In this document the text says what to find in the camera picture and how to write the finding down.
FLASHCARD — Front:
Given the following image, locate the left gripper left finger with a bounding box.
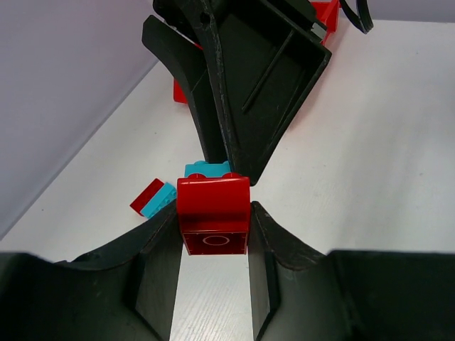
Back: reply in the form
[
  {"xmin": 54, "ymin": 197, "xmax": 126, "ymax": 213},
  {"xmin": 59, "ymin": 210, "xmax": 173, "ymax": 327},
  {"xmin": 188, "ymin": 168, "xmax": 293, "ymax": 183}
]
[{"xmin": 1, "ymin": 203, "xmax": 183, "ymax": 340}]

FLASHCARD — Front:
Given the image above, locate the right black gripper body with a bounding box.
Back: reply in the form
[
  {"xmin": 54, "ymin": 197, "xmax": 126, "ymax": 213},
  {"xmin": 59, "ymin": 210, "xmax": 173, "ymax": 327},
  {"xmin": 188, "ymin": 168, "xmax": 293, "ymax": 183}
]
[{"xmin": 151, "ymin": 1, "xmax": 327, "ymax": 50}]

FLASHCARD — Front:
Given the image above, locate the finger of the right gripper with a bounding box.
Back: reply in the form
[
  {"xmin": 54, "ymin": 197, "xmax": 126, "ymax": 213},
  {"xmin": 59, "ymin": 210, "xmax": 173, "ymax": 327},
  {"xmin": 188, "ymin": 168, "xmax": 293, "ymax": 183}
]
[
  {"xmin": 191, "ymin": 0, "xmax": 333, "ymax": 187},
  {"xmin": 142, "ymin": 16, "xmax": 228, "ymax": 163}
]

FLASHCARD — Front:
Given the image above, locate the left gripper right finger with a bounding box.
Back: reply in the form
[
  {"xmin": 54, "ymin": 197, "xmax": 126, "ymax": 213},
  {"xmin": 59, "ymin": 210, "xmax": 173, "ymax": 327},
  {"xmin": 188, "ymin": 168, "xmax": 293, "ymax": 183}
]
[{"xmin": 248, "ymin": 202, "xmax": 454, "ymax": 340}]

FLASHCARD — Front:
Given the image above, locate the blue long lego brick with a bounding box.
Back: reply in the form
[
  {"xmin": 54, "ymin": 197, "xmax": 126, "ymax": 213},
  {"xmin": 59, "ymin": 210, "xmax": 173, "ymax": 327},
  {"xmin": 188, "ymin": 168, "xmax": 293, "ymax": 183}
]
[{"xmin": 140, "ymin": 183, "xmax": 177, "ymax": 219}]

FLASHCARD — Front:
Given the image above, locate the blue small square lego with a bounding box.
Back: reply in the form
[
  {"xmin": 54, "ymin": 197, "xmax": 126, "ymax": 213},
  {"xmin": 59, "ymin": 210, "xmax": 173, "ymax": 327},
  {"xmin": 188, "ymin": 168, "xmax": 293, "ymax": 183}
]
[{"xmin": 184, "ymin": 161, "xmax": 231, "ymax": 178}]

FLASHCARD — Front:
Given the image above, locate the red curved lego brick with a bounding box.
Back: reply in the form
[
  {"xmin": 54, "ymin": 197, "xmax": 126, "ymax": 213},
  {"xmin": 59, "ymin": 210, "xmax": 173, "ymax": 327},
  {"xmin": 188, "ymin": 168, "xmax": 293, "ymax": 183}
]
[{"xmin": 176, "ymin": 173, "xmax": 251, "ymax": 256}]

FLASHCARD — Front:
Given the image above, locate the red compartment tray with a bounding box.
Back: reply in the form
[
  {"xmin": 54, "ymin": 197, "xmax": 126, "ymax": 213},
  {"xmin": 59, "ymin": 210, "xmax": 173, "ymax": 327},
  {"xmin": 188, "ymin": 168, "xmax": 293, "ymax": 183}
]
[{"xmin": 172, "ymin": 0, "xmax": 341, "ymax": 106}]

